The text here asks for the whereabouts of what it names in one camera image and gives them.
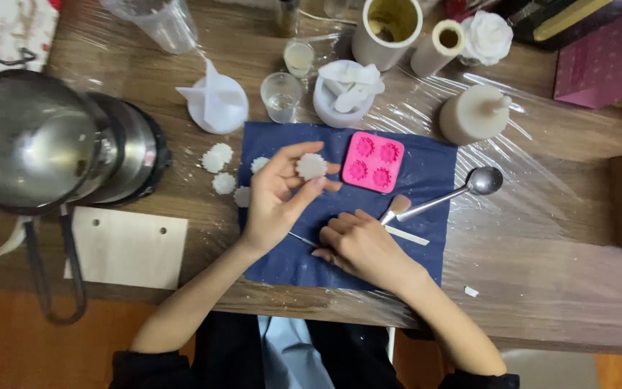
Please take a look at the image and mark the white rose candle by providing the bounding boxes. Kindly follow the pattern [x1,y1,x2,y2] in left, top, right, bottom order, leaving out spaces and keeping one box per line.
[459,10,515,67]

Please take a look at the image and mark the pink silicone flower mould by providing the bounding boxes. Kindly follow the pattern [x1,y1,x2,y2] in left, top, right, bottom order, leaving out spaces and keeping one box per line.
[341,131,406,195]

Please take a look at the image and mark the white finned silicone mould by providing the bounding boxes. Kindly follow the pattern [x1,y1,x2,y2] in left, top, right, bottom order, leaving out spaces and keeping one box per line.
[175,58,250,136]

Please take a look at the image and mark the small soft brush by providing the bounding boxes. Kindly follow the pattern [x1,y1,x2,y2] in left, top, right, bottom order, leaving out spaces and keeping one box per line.
[379,194,413,227]

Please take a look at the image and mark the white patterned bag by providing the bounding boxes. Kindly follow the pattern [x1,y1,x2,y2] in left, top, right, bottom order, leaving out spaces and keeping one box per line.
[0,0,61,74]

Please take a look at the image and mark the clear plastic wrap sheet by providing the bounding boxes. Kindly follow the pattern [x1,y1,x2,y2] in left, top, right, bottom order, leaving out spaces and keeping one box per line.
[46,0,622,338]

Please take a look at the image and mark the flat white stick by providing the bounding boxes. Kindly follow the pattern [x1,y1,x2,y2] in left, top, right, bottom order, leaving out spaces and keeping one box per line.
[385,225,431,247]

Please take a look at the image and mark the pink dotted box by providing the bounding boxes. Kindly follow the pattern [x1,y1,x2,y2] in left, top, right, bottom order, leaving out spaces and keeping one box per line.
[552,0,622,110]

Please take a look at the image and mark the small glass with wax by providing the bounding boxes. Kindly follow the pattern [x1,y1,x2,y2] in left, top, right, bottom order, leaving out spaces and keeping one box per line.
[282,39,316,79]

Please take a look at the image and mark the narrow beige tube mould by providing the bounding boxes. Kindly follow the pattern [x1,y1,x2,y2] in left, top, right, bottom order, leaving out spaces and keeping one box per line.
[410,19,467,79]

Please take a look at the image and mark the wide beige tube mould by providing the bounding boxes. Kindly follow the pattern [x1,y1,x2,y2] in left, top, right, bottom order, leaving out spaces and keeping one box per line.
[351,0,424,72]

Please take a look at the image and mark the white silicone mould with scraps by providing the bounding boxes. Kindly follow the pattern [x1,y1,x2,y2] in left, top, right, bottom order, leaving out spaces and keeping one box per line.
[312,59,386,129]

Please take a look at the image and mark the empty clear glass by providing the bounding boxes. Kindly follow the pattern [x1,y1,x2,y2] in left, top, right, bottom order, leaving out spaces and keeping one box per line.
[260,72,303,124]

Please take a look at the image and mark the person's right hand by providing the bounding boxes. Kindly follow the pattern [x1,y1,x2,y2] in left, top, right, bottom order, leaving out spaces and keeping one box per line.
[311,210,431,293]

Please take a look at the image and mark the person's black top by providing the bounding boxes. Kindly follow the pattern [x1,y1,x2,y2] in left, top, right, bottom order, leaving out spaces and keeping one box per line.
[108,310,521,389]

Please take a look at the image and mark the grey stool seat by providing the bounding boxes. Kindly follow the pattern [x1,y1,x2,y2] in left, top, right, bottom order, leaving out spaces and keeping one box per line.
[499,348,599,389]

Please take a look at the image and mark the blue cloth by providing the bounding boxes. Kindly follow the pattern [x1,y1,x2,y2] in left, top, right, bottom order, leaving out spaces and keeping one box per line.
[238,121,459,290]

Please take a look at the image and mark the round steel electric heater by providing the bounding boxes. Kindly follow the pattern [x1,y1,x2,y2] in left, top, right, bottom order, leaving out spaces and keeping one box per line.
[76,91,173,208]

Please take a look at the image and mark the clear plastic cup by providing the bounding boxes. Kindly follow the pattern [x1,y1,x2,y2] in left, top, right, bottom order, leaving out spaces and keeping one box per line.
[99,0,199,55]

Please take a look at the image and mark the light blue apron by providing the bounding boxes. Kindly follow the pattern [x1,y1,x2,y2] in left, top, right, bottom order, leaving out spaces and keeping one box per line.
[256,315,338,389]

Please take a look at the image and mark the steel melting pot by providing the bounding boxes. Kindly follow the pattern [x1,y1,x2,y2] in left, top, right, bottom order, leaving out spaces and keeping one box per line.
[0,68,102,217]

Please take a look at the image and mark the wooden board with holes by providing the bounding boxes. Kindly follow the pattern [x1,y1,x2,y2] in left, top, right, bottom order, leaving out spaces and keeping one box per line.
[63,206,189,291]

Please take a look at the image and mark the dark box with yellow stick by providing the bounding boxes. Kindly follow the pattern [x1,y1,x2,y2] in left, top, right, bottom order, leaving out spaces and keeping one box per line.
[497,0,622,53]

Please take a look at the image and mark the person's left hand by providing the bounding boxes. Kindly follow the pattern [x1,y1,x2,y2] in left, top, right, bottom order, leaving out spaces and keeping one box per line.
[241,142,343,256]

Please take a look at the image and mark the metal spoon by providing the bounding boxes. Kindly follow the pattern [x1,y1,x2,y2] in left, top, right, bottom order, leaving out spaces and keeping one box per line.
[396,166,504,223]

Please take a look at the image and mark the thin metal pick tool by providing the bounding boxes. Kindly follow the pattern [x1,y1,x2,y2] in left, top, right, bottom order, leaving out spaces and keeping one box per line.
[288,231,321,249]

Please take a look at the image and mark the metal cylinder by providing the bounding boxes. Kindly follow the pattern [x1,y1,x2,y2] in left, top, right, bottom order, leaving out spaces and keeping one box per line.
[274,0,301,38]

